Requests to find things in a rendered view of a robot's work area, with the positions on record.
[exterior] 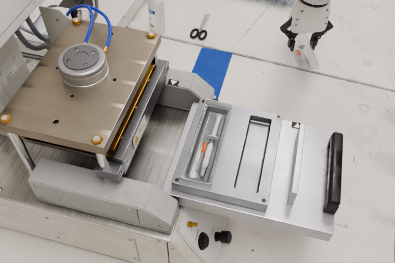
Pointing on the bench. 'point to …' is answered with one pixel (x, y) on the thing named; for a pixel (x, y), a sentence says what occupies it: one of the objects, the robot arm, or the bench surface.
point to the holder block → (239, 159)
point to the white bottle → (156, 12)
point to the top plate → (82, 85)
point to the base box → (94, 236)
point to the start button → (204, 240)
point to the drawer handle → (334, 173)
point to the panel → (187, 224)
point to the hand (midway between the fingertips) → (302, 43)
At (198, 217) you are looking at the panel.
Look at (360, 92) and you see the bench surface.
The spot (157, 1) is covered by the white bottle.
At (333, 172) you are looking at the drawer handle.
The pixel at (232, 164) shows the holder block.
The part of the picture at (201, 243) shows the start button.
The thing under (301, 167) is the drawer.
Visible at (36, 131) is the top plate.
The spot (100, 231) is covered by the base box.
